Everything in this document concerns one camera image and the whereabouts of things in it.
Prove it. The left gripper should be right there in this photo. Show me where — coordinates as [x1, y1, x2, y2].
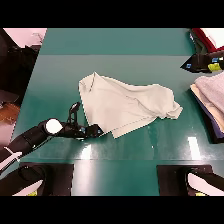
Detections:
[62, 122, 105, 140]

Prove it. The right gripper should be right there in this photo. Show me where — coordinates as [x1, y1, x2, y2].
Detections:
[180, 51, 218, 73]

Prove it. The white shirt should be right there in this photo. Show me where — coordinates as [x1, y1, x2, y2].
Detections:
[78, 71, 184, 140]

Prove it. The red garment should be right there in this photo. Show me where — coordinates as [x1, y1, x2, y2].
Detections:
[191, 28, 224, 53]

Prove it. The pale pink garment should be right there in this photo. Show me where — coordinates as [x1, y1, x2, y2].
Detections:
[194, 72, 224, 116]

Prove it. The white garment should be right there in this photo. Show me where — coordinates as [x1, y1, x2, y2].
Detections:
[201, 28, 224, 48]

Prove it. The cream garment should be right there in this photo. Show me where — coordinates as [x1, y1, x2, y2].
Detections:
[189, 83, 224, 132]

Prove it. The black garment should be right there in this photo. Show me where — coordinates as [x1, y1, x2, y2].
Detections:
[202, 113, 224, 145]

